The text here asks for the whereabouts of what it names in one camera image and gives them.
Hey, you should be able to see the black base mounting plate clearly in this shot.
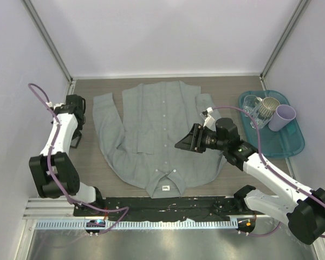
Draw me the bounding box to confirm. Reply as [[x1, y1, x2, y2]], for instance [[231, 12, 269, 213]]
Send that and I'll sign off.
[[72, 196, 268, 222]]

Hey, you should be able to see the clear glass cup rear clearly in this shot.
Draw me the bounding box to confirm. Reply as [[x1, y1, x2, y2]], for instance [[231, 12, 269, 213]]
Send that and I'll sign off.
[[243, 95, 262, 117]]

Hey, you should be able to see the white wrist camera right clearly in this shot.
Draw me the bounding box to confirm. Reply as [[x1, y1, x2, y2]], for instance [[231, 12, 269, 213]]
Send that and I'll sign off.
[[200, 107, 215, 129]]

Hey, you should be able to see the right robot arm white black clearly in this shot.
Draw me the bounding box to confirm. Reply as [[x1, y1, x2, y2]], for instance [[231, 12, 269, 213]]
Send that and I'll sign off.
[[175, 118, 325, 245]]

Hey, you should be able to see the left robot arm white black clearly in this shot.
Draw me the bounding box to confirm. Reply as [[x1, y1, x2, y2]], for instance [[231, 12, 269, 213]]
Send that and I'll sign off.
[[29, 94, 105, 216]]

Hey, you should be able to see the slotted cable duct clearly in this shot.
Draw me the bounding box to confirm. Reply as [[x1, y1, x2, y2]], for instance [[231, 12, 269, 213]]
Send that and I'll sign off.
[[35, 218, 238, 230]]

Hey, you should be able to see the grey button-up shirt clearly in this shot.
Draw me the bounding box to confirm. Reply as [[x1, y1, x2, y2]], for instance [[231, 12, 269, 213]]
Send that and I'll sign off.
[[93, 81, 226, 198]]

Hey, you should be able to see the clear glass cup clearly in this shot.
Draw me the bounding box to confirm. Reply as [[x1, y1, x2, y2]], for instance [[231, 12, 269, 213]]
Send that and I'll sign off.
[[251, 105, 272, 129], [243, 95, 262, 117]]

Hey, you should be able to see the small black frame stand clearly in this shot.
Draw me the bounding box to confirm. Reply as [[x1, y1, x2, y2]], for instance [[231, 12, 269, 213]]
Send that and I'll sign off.
[[70, 129, 82, 148]]

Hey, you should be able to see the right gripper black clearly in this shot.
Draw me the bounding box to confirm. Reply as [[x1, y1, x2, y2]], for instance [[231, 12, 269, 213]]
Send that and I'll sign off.
[[175, 123, 228, 154]]

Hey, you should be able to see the clear glass cup front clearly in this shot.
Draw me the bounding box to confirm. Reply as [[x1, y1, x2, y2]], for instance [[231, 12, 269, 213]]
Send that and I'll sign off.
[[251, 105, 272, 129]]

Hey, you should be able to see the lilac plastic cup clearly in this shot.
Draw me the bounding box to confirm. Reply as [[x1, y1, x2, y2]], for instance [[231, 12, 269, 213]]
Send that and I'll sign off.
[[268, 104, 296, 132]]

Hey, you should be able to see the metal cup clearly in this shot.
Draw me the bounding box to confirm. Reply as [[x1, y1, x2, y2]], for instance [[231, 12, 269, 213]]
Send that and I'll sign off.
[[258, 97, 280, 119]]

